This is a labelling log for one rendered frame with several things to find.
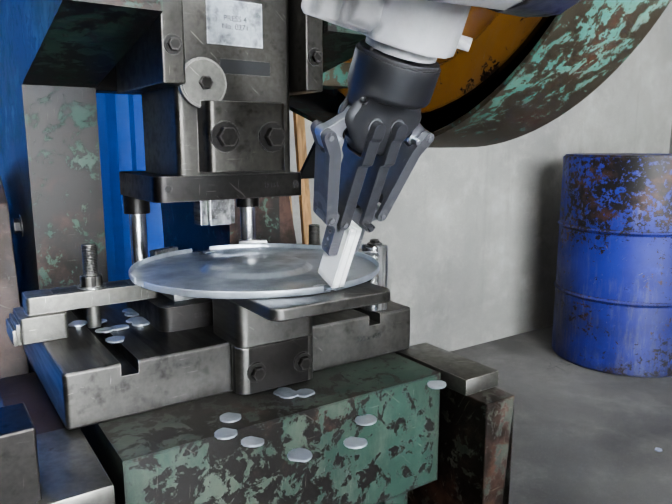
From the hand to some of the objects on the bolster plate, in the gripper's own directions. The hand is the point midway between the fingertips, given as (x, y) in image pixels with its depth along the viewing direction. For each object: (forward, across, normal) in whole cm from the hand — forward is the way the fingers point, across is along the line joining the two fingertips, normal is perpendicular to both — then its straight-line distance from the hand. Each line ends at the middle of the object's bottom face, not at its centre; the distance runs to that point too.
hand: (339, 251), depth 62 cm
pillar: (+22, +7, +26) cm, 35 cm away
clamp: (+22, -18, +20) cm, 35 cm away
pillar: (+22, -9, +27) cm, 36 cm away
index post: (+16, +16, +8) cm, 24 cm away
